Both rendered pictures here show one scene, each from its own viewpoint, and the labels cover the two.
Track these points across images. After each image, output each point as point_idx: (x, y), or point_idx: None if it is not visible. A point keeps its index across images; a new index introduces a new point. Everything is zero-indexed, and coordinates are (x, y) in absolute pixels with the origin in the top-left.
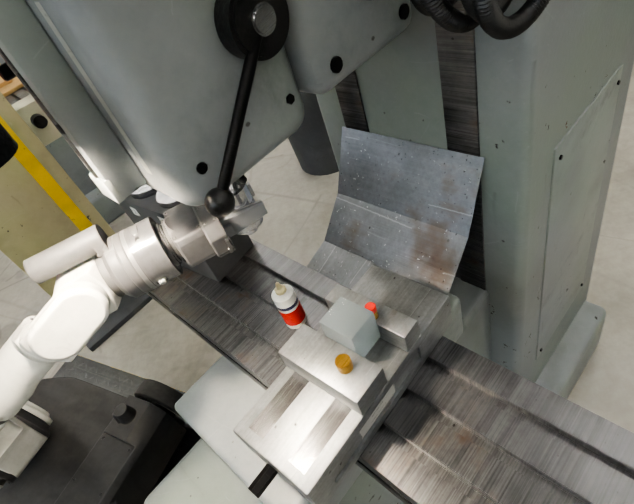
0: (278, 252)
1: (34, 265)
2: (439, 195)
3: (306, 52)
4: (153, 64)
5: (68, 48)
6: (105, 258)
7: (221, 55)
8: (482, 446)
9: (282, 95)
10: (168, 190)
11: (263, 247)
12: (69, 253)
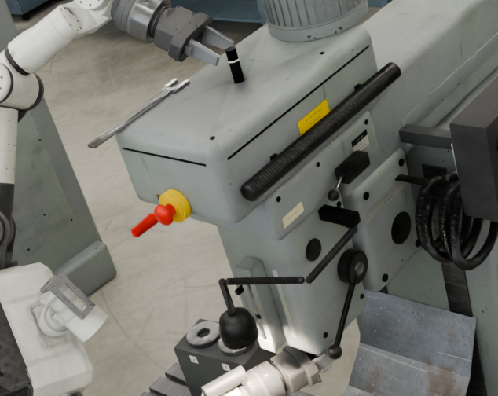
0: (312, 394)
1: (210, 390)
2: (446, 345)
3: (371, 273)
4: (316, 291)
5: (280, 285)
6: (248, 386)
7: (337, 282)
8: None
9: (358, 295)
10: (304, 346)
11: (297, 390)
12: (229, 383)
